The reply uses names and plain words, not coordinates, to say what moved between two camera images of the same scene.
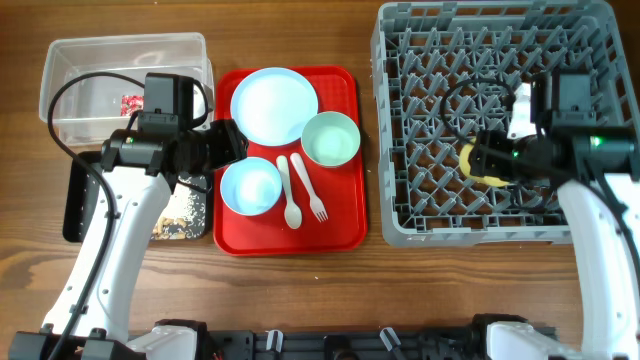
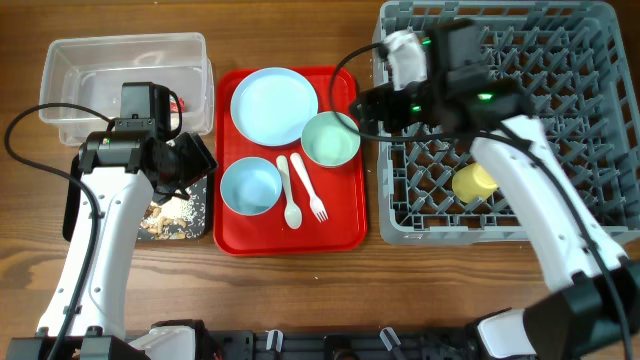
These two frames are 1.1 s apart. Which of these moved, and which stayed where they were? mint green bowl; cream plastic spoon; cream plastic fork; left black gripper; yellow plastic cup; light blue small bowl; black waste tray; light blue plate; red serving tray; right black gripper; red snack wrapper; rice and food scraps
Moved: left black gripper; yellow plastic cup; right black gripper; red snack wrapper
Stayed: rice and food scraps; red serving tray; black waste tray; light blue plate; cream plastic fork; cream plastic spoon; light blue small bowl; mint green bowl
